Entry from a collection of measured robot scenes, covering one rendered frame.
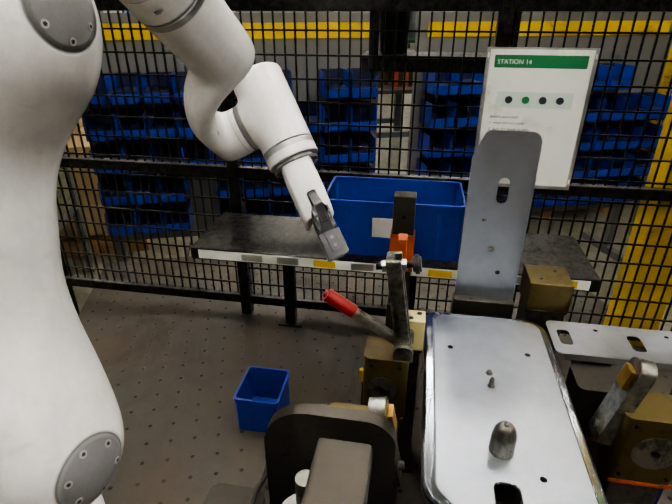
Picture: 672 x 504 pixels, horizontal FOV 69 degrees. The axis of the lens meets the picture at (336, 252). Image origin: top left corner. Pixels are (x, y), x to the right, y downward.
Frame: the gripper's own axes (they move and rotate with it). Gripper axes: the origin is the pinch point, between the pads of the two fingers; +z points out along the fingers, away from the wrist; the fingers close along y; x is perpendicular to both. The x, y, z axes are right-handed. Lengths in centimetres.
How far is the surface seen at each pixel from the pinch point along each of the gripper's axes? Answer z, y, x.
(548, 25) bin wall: -71, -168, 164
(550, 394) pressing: 33.7, 2.3, 20.8
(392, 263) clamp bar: 5.1, 9.6, 5.9
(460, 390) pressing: 27.7, 1.0, 8.6
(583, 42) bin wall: -56, -175, 183
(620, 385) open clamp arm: 32.6, 12.4, 26.5
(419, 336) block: 18.6, -5.2, 7.3
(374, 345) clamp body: 16.1, -0.9, -0.5
